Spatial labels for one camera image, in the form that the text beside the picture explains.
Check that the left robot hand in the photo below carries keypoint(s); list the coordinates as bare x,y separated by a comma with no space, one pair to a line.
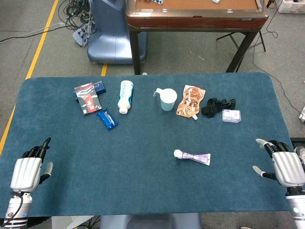
25,173

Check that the clear floss pick box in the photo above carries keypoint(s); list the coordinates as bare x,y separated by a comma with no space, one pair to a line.
231,116

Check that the grey sneaker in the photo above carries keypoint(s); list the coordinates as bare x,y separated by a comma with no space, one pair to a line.
300,152

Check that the grey power strip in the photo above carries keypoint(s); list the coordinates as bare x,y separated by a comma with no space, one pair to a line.
79,35

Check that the red black patterned box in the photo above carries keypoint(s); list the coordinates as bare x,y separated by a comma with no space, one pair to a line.
87,99

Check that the long yellow floor tape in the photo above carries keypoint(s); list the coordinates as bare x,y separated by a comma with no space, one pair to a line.
39,47

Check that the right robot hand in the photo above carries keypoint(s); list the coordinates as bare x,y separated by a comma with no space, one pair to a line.
288,168

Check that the teal blue table mat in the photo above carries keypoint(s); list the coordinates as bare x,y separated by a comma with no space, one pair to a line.
143,171

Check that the orange spout pouch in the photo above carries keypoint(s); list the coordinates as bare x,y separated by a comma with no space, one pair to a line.
190,101

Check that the purple white tube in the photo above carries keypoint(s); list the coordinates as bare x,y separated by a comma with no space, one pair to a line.
194,158

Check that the blue snack packet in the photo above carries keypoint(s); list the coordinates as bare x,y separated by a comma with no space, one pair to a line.
107,119

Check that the white lotion bottle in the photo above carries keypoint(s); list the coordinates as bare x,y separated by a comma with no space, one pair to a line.
125,96

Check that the small dark blue box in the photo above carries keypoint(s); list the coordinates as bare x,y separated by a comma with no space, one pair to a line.
100,87

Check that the brown mahjong table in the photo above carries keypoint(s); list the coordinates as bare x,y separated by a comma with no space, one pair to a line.
195,21

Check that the short yellow floor tape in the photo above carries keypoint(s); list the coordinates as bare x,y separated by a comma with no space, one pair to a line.
104,69

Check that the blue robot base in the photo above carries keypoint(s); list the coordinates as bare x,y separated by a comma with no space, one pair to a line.
109,40

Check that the white table frame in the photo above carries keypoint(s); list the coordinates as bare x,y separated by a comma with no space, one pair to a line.
71,222

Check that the black stand legs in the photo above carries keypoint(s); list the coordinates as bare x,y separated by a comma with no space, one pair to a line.
262,40

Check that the white storage box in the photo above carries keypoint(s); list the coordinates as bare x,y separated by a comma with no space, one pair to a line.
290,6

